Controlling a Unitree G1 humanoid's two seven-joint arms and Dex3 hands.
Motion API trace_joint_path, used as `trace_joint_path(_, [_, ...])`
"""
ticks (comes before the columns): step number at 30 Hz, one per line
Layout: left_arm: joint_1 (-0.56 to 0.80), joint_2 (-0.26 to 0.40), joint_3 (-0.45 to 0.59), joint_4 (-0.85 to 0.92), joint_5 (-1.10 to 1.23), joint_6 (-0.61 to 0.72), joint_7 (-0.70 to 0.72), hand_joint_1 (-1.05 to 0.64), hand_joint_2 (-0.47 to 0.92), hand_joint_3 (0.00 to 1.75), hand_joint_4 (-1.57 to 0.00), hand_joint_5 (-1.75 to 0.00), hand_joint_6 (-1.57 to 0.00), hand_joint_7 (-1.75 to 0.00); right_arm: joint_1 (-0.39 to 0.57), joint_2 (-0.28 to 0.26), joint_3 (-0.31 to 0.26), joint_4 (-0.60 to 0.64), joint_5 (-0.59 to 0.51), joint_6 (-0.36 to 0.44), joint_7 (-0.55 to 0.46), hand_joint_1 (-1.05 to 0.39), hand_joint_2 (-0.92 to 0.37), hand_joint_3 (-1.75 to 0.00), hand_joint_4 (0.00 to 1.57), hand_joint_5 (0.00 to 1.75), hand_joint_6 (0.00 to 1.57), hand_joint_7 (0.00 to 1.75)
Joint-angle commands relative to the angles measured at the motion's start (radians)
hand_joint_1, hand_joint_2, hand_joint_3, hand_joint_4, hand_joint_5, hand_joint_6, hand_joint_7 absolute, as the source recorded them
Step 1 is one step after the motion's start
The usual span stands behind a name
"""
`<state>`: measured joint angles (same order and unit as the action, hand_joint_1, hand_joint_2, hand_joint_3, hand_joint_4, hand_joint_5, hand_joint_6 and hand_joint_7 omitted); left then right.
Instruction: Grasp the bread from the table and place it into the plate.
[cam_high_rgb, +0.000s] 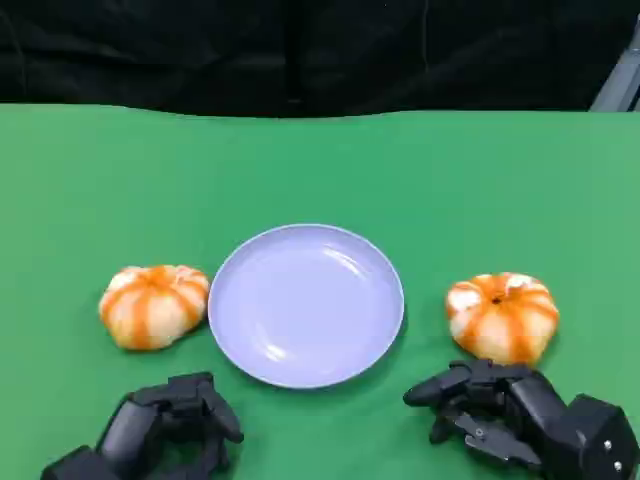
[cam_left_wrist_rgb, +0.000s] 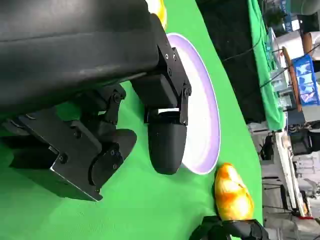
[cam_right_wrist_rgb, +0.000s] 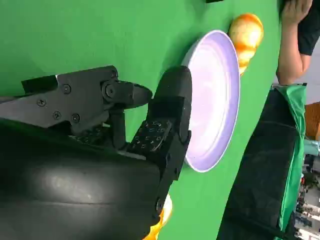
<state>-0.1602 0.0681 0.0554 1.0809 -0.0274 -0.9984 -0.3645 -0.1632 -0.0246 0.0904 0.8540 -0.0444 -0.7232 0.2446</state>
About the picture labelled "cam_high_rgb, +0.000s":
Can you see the grey metal frame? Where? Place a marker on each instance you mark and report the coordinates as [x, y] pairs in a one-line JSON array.
[[620, 75]]

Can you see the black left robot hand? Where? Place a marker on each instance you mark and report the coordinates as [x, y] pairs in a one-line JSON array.
[[150, 430]]

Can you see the green table cloth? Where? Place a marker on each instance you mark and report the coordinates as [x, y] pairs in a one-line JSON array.
[[320, 165]]

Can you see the lilac plate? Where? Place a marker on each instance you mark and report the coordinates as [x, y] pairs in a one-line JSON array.
[[305, 305]]

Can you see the black backdrop curtain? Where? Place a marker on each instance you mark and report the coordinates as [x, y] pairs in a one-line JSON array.
[[200, 50]]

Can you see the orange and white bread roll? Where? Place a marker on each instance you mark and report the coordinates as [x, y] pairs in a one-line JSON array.
[[150, 310], [500, 320]]

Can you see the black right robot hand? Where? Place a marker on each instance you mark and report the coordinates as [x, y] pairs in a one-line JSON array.
[[525, 400]]

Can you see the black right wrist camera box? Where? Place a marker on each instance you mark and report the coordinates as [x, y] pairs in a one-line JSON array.
[[605, 435]]

